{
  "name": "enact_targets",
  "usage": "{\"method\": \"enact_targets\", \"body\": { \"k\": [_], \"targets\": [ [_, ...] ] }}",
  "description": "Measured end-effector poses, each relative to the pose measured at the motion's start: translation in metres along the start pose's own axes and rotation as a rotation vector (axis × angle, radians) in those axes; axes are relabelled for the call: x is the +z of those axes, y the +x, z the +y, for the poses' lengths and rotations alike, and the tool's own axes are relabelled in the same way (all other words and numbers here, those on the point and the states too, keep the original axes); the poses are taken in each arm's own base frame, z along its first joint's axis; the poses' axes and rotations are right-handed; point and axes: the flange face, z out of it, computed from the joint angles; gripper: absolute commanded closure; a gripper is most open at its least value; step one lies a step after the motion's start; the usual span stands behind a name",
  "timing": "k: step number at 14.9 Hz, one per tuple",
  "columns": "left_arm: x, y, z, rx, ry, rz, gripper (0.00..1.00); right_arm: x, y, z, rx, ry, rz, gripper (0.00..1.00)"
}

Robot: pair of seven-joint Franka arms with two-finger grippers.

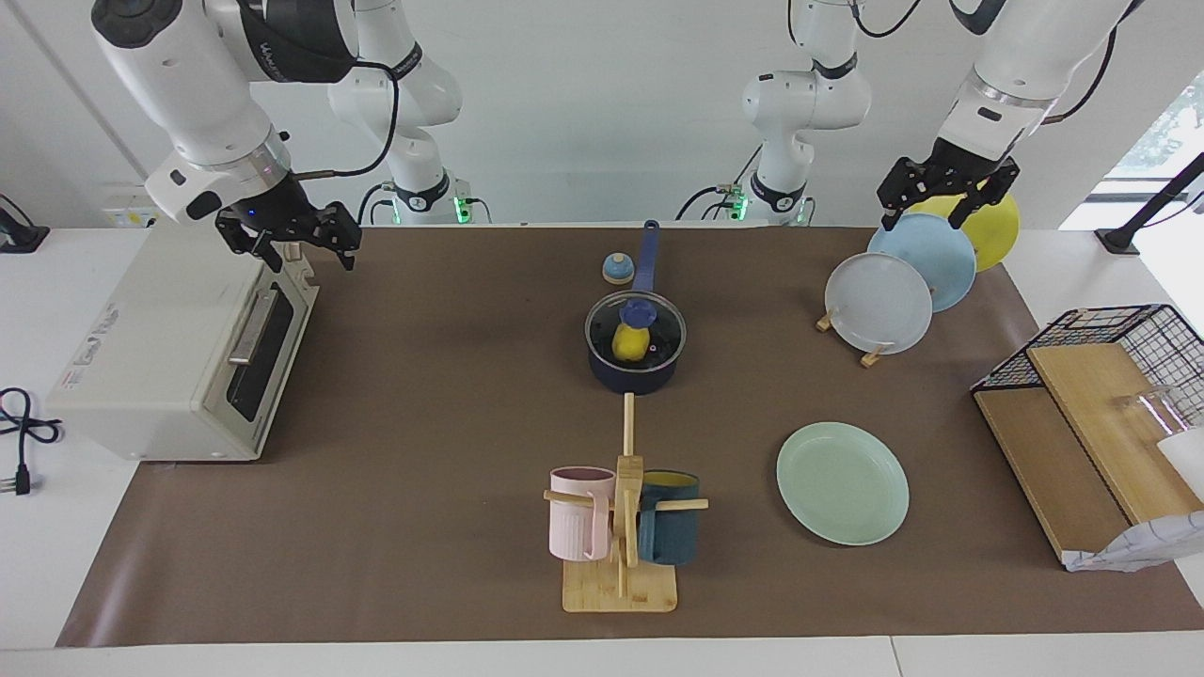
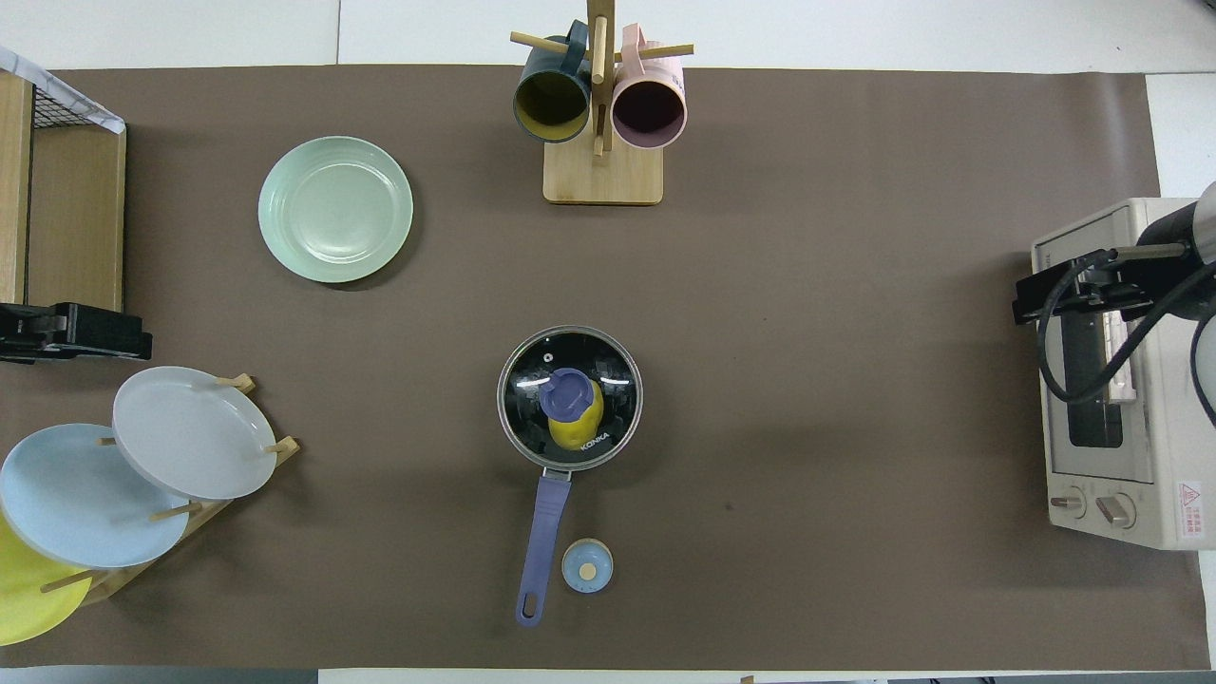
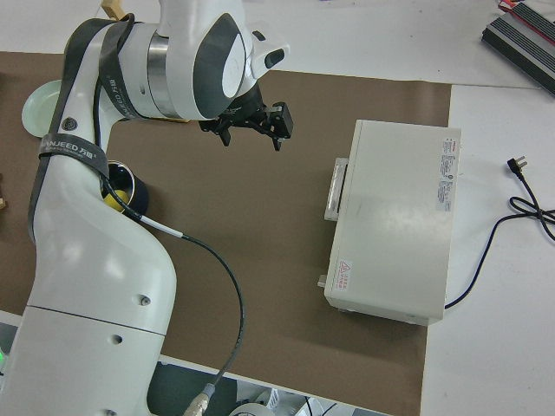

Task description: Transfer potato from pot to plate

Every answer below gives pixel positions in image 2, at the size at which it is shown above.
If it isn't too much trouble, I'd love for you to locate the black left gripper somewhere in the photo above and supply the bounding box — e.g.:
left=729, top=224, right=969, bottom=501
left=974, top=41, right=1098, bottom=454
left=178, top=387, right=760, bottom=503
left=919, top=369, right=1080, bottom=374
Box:
left=0, top=302, right=153, bottom=364

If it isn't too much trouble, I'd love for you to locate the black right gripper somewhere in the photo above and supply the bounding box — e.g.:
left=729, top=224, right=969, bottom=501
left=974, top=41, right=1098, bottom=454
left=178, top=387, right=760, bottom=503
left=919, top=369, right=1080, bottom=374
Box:
left=1012, top=215, right=1212, bottom=325

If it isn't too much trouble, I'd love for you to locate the glass lid with purple knob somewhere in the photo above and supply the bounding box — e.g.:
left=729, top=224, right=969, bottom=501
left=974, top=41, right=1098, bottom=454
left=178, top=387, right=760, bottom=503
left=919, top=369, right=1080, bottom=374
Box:
left=498, top=327, right=643, bottom=470

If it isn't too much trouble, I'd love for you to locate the yellow potato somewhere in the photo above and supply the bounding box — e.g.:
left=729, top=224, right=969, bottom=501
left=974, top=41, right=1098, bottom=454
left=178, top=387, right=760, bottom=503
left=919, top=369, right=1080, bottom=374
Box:
left=548, top=378, right=606, bottom=453

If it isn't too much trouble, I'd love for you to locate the grey plate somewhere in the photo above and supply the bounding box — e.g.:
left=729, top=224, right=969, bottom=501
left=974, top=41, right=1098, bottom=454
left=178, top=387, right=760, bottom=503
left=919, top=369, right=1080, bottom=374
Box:
left=112, top=366, right=278, bottom=502

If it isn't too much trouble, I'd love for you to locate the light blue plate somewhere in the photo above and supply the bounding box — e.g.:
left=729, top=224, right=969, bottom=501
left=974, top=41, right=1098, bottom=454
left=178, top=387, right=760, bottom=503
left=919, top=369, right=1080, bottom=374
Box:
left=0, top=423, right=191, bottom=570

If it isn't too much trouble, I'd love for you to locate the wooden plate rack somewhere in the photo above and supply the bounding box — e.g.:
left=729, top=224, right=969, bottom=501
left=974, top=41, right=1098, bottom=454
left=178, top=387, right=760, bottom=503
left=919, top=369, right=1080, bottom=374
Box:
left=40, top=373, right=301, bottom=607

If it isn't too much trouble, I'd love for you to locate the yellow plate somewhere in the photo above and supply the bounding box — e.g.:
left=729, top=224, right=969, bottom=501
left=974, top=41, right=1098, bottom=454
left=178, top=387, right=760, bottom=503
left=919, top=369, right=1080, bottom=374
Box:
left=0, top=513, right=94, bottom=647

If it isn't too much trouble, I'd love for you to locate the green plate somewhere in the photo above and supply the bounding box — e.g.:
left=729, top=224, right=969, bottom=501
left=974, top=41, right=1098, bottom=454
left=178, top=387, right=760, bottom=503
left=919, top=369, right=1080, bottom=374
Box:
left=257, top=136, right=415, bottom=284

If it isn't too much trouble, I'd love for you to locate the beige toaster oven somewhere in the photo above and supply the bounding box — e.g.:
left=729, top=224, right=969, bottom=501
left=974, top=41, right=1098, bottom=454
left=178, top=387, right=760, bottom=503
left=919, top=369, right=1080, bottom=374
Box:
left=1031, top=197, right=1216, bottom=552

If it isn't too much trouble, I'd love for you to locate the white patterned cloth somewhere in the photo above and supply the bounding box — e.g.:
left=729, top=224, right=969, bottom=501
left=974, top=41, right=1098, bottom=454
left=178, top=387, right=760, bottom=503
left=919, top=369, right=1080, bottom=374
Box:
left=0, top=46, right=127, bottom=135

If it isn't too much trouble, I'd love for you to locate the brown table mat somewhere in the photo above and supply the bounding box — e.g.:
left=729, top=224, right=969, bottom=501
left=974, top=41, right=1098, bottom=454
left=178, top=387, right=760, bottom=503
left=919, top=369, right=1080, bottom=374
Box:
left=0, top=65, right=1212, bottom=671

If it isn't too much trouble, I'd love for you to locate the pink mug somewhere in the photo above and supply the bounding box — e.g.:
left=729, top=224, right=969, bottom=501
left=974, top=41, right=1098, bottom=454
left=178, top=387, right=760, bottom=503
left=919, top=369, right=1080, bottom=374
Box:
left=611, top=24, right=688, bottom=150

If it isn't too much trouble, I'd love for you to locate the wooden mug tree stand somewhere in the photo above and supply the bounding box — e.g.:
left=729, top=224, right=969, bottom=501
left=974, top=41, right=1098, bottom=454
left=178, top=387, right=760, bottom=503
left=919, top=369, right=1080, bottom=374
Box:
left=509, top=0, right=695, bottom=206

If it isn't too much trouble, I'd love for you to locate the dark blue mug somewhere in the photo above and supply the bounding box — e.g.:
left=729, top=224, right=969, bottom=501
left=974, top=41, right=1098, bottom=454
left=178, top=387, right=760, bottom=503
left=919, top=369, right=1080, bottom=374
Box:
left=513, top=21, right=593, bottom=144

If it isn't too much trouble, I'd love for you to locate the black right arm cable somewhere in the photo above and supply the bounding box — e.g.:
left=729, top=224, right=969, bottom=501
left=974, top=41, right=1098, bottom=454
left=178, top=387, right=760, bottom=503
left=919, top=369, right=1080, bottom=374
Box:
left=1037, top=243, right=1216, bottom=428

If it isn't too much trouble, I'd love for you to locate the wooden shelf with wire basket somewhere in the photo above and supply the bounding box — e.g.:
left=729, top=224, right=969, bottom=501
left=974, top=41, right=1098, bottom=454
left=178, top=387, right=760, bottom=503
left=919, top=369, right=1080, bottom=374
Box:
left=0, top=47, right=127, bottom=314

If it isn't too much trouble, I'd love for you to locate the dark pot with purple handle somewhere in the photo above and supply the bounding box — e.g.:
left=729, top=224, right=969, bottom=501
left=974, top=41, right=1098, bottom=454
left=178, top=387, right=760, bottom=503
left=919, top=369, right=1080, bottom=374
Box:
left=496, top=326, right=645, bottom=628

